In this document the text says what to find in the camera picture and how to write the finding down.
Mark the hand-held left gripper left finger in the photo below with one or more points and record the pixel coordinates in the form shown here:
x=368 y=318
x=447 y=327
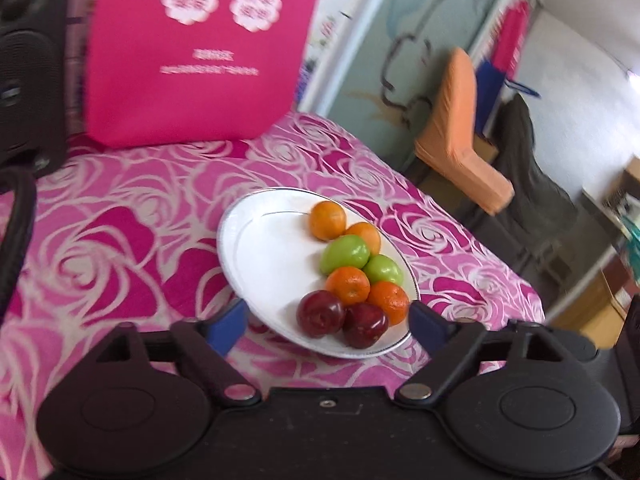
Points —
x=225 y=327

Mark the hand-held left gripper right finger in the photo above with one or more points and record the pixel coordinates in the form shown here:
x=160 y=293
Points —
x=430 y=330

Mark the tangerine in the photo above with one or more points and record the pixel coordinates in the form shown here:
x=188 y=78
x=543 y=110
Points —
x=390 y=302
x=348 y=286

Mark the dark red plum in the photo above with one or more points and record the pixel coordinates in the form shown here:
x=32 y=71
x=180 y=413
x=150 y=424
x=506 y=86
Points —
x=365 y=326
x=320 y=314

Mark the green apple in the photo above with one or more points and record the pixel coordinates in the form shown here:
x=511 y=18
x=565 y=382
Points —
x=346 y=256
x=384 y=270

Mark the white plate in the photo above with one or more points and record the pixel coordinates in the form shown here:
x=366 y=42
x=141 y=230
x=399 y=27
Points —
x=270 y=260

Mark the small smooth orange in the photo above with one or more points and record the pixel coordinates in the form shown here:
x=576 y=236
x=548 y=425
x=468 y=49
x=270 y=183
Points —
x=327 y=220
x=366 y=237

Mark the light wooden cabinet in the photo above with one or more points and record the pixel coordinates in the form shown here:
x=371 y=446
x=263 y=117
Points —
x=600 y=290

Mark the pink rose tablecloth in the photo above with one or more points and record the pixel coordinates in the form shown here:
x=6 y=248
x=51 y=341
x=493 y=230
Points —
x=125 y=260

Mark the dark jacket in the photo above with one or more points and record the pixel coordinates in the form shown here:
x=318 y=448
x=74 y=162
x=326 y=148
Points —
x=530 y=185

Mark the orange chair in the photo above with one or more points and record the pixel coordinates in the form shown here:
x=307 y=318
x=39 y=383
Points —
x=455 y=135

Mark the blue bag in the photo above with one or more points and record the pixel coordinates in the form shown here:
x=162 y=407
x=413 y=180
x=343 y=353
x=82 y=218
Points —
x=490 y=95

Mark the pink tote bag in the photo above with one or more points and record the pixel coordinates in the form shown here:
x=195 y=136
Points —
x=200 y=85

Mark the cartoon painted glass door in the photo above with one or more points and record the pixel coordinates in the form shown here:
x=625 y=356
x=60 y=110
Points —
x=400 y=35

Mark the pink hanging cloth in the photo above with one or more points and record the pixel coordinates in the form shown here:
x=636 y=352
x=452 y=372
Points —
x=515 y=40

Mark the black speaker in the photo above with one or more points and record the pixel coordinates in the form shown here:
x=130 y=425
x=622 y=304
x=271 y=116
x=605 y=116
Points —
x=30 y=70

